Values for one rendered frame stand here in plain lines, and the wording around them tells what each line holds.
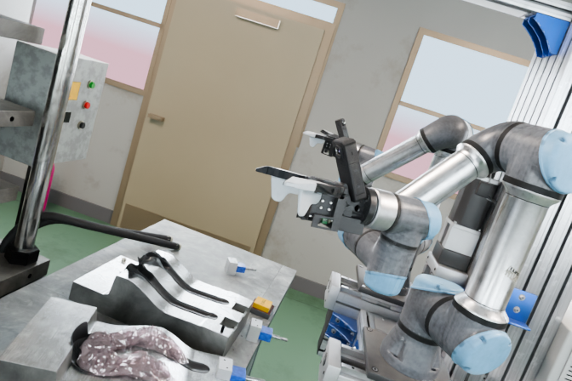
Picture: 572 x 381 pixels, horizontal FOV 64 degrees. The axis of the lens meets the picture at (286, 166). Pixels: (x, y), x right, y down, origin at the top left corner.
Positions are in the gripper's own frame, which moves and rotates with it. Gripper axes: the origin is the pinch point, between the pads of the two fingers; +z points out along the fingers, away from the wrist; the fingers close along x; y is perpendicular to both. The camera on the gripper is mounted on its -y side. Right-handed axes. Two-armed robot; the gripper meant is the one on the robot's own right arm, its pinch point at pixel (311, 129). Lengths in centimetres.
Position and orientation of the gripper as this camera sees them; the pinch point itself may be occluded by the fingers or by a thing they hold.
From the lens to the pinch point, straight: 196.7
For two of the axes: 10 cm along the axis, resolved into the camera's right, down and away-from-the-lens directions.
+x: 5.5, -1.1, 8.3
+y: -2.3, 9.3, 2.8
